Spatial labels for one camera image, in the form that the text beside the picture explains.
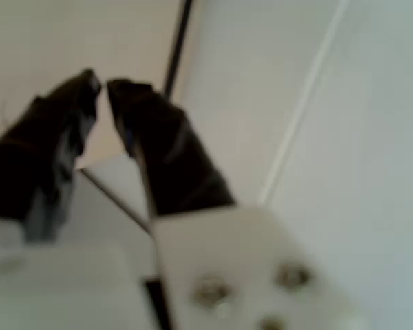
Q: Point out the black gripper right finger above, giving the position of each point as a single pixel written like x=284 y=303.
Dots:
x=172 y=154

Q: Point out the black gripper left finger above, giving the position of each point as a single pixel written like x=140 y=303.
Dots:
x=27 y=161

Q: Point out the black tape strip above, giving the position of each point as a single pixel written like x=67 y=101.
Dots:
x=179 y=44

